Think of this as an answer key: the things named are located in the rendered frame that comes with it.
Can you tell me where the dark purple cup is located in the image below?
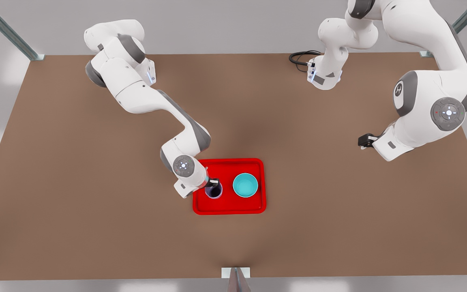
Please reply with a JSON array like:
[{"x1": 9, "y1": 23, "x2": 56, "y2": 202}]
[{"x1": 205, "y1": 182, "x2": 223, "y2": 199}]

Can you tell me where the teal bowl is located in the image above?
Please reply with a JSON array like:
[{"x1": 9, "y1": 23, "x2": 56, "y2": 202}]
[{"x1": 233, "y1": 173, "x2": 258, "y2": 198}]

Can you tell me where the red tray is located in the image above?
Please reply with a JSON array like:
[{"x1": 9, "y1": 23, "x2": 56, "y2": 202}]
[{"x1": 192, "y1": 158, "x2": 267, "y2": 215}]

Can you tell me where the silver frame post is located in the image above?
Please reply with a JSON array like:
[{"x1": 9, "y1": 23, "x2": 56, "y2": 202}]
[
  {"x1": 0, "y1": 0, "x2": 45, "y2": 61},
  {"x1": 420, "y1": 0, "x2": 467, "y2": 58},
  {"x1": 221, "y1": 267, "x2": 251, "y2": 292}
]

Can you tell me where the black cable loop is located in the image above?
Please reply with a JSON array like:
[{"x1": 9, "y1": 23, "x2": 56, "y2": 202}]
[{"x1": 289, "y1": 50, "x2": 323, "y2": 73}]

